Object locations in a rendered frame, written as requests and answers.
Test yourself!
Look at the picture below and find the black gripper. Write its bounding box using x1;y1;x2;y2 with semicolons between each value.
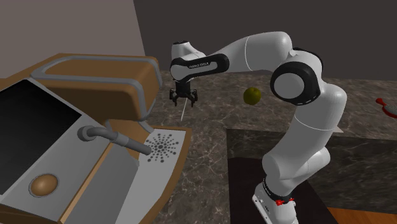
169;80;199;108

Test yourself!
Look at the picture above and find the thin white stick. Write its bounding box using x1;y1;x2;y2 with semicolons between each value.
180;98;188;122

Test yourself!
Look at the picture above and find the green apple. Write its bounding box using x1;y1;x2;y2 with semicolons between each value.
242;87;261;106

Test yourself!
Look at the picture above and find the brown and grey coffee machine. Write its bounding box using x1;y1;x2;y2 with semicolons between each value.
0;53;193;224

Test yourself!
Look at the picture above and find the dark robot stand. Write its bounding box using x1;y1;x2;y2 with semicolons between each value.
227;156;340;224

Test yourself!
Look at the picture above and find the red brush with grey bristles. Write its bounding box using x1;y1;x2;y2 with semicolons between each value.
375;97;397;119

